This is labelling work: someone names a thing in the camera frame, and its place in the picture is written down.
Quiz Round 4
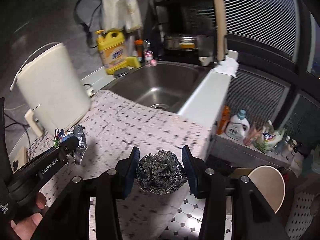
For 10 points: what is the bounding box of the green white refill bag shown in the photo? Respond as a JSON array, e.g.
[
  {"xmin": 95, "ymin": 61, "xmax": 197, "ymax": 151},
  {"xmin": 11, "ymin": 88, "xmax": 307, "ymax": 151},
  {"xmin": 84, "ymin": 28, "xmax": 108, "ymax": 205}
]
[{"xmin": 254, "ymin": 120, "xmax": 287, "ymax": 154}]

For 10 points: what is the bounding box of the aluminium foil ball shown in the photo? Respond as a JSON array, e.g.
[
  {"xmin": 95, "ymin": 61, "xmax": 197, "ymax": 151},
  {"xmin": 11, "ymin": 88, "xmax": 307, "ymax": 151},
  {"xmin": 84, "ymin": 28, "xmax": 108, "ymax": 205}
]
[{"xmin": 135, "ymin": 149, "xmax": 188, "ymax": 195}]

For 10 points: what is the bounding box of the hanging clear plastic bag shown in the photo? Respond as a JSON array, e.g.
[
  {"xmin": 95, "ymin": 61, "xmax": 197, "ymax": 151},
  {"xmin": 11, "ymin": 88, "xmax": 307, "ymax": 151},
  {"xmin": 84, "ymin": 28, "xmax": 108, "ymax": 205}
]
[
  {"xmin": 101, "ymin": 0, "xmax": 125, "ymax": 29},
  {"xmin": 122, "ymin": 0, "xmax": 143, "ymax": 33}
]

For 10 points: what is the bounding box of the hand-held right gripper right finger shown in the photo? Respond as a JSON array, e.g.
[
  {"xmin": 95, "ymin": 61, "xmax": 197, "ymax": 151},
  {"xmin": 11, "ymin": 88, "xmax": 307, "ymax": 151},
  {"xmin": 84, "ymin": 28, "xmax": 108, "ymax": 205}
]
[{"xmin": 181, "ymin": 145, "xmax": 290, "ymax": 240}]

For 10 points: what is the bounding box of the cream electric kettle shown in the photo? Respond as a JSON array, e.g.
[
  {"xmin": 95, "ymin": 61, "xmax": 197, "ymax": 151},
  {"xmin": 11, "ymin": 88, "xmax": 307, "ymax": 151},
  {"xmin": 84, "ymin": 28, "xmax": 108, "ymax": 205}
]
[{"xmin": 10, "ymin": 42, "xmax": 92, "ymax": 137}]

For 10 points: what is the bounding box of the black dish rack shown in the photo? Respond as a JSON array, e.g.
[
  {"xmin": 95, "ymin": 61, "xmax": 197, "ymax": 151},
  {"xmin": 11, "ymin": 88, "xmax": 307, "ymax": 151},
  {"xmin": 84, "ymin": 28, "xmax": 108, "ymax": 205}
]
[{"xmin": 152, "ymin": 0, "xmax": 228, "ymax": 65}]

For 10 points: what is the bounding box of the white round trash bin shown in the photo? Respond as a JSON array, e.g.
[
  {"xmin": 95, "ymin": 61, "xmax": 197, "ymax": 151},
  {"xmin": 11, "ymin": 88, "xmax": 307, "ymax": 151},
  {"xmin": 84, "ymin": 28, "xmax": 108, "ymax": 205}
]
[{"xmin": 249, "ymin": 165, "xmax": 286, "ymax": 213}]

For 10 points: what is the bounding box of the small pink label bottle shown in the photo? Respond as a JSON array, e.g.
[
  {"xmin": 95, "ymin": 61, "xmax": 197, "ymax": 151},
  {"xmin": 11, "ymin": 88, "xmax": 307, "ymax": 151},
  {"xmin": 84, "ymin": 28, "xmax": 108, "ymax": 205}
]
[{"xmin": 143, "ymin": 40, "xmax": 155, "ymax": 67}]

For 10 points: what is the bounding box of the white sink cabinet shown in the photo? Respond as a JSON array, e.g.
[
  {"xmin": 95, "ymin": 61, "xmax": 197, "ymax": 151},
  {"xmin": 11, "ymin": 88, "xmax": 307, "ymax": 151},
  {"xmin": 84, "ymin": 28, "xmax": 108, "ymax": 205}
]
[{"xmin": 176, "ymin": 69, "xmax": 233, "ymax": 155}]

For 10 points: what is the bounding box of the orange bottle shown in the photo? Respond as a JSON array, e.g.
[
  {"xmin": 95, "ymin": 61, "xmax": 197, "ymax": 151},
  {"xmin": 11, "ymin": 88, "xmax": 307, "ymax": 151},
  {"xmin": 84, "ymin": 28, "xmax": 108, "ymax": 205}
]
[{"xmin": 216, "ymin": 106, "xmax": 231, "ymax": 135}]

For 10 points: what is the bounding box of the pink packet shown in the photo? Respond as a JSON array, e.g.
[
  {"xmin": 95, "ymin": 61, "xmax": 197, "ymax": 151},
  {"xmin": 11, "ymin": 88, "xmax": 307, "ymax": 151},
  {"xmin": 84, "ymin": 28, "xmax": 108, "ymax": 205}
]
[{"xmin": 243, "ymin": 122, "xmax": 263, "ymax": 147}]

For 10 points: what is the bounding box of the stainless steel sink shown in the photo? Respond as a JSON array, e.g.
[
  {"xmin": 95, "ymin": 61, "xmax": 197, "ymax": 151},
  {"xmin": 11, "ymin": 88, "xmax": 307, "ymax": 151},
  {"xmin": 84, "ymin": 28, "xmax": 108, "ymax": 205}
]
[{"xmin": 107, "ymin": 60, "xmax": 209, "ymax": 114}]

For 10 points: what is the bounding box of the white black patterned tablecloth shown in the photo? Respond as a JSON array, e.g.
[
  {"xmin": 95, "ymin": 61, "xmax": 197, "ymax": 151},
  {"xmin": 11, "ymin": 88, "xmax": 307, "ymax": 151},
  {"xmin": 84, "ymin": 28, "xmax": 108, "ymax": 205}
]
[{"xmin": 25, "ymin": 90, "xmax": 213, "ymax": 240}]

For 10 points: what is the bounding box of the black power cable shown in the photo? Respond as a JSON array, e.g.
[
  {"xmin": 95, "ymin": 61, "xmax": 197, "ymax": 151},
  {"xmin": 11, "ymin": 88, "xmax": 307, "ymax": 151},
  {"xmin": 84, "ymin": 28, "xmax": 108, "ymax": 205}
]
[{"xmin": 0, "ymin": 110, "xmax": 33, "ymax": 153}]

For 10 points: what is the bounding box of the white soap tray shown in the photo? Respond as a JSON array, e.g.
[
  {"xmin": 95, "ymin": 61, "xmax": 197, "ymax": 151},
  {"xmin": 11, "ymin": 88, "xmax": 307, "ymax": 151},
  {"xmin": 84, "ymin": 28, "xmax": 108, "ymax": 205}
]
[{"xmin": 199, "ymin": 55, "xmax": 215, "ymax": 67}]

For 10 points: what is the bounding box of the white detergent bottle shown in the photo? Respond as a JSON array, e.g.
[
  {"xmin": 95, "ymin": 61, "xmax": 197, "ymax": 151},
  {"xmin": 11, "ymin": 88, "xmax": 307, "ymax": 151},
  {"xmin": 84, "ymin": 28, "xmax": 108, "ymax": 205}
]
[{"xmin": 225, "ymin": 109, "xmax": 250, "ymax": 142}]

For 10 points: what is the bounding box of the hanging black cable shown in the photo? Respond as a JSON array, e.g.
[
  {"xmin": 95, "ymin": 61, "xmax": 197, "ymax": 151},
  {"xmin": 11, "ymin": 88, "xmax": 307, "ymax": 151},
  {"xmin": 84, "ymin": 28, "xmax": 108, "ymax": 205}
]
[{"xmin": 74, "ymin": 0, "xmax": 103, "ymax": 48}]

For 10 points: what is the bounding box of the pile of wrappers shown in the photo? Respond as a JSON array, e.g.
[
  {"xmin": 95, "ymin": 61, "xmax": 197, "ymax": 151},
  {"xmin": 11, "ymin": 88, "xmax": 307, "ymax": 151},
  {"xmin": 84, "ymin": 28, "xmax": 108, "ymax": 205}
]
[{"xmin": 72, "ymin": 124, "xmax": 87, "ymax": 166}]

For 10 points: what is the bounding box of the yellow sponge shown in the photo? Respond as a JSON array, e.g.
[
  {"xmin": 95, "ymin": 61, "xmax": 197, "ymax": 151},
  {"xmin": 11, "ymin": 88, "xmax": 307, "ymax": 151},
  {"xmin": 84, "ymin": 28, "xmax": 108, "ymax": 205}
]
[{"xmin": 126, "ymin": 56, "xmax": 142, "ymax": 68}]

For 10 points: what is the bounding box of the shiny colourful wrapper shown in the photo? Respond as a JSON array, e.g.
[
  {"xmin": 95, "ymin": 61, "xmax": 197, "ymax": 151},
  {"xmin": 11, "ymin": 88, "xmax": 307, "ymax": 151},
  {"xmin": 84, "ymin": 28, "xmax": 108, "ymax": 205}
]
[{"xmin": 54, "ymin": 128, "xmax": 68, "ymax": 148}]

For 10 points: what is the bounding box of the dark pump bottle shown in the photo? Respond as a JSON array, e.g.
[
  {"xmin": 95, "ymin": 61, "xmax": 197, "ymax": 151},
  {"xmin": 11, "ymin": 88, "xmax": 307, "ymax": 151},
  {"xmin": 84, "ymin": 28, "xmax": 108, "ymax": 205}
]
[{"xmin": 294, "ymin": 142, "xmax": 307, "ymax": 155}]

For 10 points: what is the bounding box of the steel pot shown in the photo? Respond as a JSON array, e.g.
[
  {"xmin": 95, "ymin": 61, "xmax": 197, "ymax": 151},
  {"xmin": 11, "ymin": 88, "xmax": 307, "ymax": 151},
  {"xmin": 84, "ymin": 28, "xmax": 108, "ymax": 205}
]
[{"xmin": 164, "ymin": 34, "xmax": 198, "ymax": 51}]

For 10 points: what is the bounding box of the yellow dish soap bottle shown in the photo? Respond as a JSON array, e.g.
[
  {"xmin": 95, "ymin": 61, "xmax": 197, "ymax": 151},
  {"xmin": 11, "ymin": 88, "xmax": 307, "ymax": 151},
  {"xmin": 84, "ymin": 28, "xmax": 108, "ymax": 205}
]
[{"xmin": 95, "ymin": 29, "xmax": 128, "ymax": 75}]

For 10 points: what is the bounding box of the white pump bottle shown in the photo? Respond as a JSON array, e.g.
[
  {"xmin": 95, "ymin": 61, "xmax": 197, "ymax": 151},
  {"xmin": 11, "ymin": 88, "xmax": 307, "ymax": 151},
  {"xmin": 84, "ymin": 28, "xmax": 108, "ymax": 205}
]
[{"xmin": 285, "ymin": 139, "xmax": 298, "ymax": 159}]

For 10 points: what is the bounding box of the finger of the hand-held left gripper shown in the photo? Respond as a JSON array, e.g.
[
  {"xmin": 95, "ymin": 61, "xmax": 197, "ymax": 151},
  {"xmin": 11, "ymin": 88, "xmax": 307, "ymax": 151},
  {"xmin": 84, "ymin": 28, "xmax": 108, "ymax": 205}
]
[{"xmin": 14, "ymin": 136, "xmax": 79, "ymax": 185}]

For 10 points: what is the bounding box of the large wooden cutting board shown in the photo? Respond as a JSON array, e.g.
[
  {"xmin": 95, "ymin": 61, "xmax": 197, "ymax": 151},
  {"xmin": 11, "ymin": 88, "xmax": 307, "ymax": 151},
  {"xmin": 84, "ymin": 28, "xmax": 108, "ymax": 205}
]
[{"xmin": 212, "ymin": 0, "xmax": 228, "ymax": 61}]

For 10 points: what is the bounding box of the person's left hand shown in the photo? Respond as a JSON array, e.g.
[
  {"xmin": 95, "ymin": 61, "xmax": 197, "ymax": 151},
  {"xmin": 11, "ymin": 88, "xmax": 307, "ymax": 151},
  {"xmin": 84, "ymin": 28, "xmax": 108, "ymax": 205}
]
[{"xmin": 10, "ymin": 191, "xmax": 48, "ymax": 240}]

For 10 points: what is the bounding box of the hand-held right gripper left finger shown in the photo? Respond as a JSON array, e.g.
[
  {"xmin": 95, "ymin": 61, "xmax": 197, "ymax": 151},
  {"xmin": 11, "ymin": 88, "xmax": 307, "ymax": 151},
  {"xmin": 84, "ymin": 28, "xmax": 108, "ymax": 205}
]
[{"xmin": 37, "ymin": 146, "xmax": 140, "ymax": 240}]

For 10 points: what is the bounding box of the clear plastic bottle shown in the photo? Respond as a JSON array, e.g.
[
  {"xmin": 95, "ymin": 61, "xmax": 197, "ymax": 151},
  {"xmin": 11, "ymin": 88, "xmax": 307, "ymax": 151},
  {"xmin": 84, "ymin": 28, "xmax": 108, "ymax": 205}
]
[{"xmin": 274, "ymin": 135, "xmax": 291, "ymax": 155}]

